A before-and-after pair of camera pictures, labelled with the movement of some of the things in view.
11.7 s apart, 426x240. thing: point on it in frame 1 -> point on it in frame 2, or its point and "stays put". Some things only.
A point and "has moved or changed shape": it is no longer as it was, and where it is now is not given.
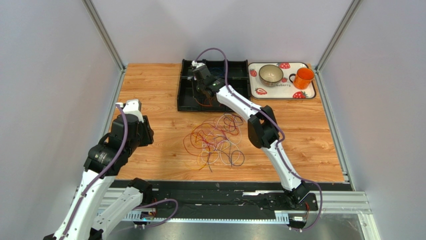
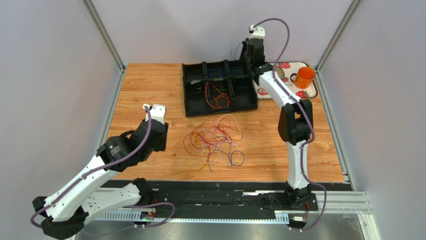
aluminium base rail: [324, 203] stays put
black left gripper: [148, 138] -> [162, 145]
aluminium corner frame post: [105, 34] stays put
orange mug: [303, 78] stays put
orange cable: [204, 105] has moved or changed shape
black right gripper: [197, 81] -> [252, 53]
